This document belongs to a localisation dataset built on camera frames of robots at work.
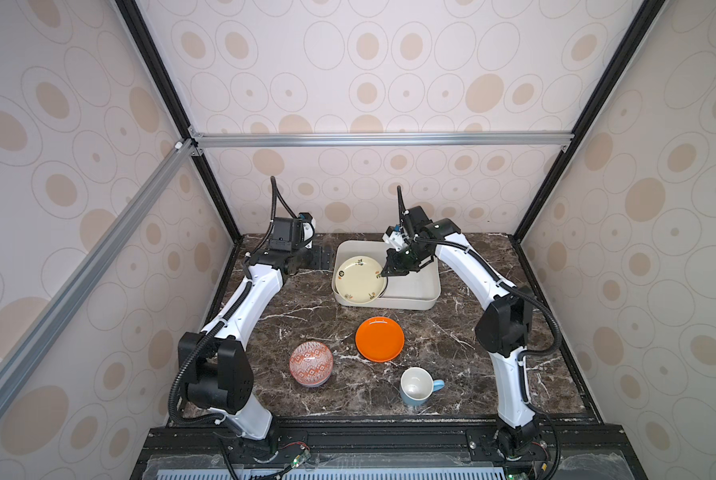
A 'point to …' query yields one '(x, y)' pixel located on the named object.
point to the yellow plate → (359, 279)
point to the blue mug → (417, 385)
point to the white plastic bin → (417, 291)
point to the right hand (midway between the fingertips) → (383, 272)
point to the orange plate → (380, 339)
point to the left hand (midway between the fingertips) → (326, 246)
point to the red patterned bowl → (311, 363)
